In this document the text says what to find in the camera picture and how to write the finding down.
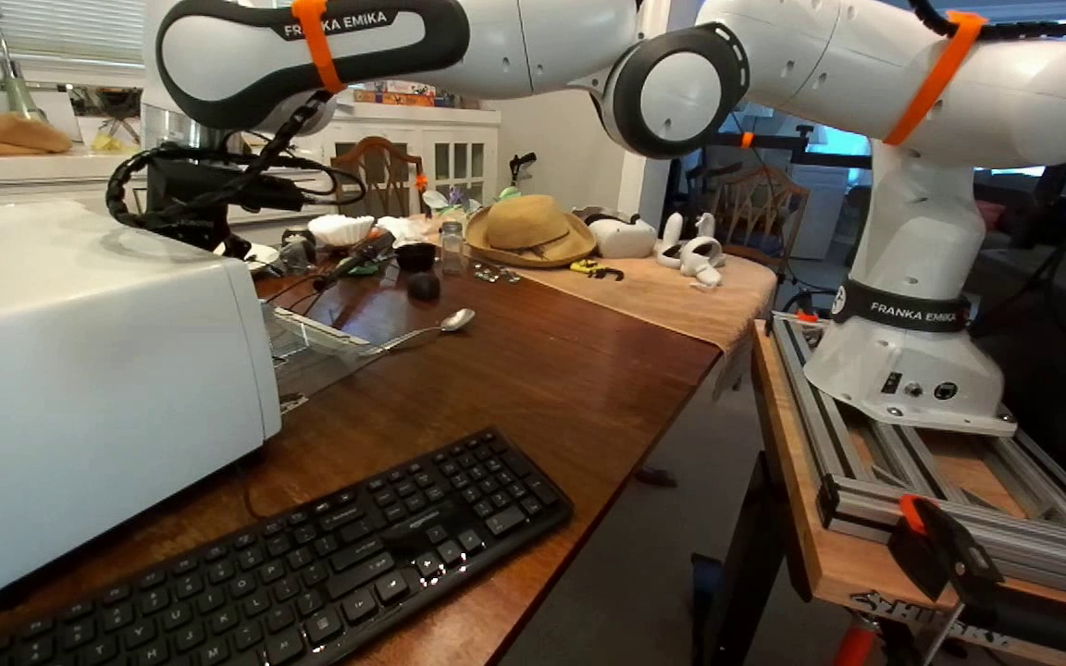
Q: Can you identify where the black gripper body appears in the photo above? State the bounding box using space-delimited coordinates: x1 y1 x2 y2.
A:
144 151 251 257

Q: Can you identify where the silver spoon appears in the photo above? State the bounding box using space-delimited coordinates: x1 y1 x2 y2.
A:
359 306 479 357

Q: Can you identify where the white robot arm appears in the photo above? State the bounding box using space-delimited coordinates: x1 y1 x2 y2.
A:
152 0 1066 436

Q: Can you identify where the glass oven door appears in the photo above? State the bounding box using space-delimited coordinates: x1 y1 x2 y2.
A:
273 348 376 410

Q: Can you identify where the wooden dining chair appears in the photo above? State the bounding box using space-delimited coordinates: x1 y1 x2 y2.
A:
330 138 425 220

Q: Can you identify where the black computer mouse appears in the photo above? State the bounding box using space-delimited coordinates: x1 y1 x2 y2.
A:
402 272 441 304

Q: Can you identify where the tan straw hat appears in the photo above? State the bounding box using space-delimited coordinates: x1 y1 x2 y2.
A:
466 195 596 272

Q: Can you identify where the black computer keyboard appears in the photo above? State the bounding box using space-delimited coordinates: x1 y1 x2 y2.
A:
0 429 575 666

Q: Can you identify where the white VR headset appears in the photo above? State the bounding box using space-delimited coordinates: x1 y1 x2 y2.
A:
587 216 654 259

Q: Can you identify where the beige table runner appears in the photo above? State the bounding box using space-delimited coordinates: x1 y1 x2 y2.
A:
527 257 776 352

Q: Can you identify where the white VR controller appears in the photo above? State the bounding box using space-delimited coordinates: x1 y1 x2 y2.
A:
654 210 724 289

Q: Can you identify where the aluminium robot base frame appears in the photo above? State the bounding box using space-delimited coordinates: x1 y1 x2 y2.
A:
763 316 1066 594

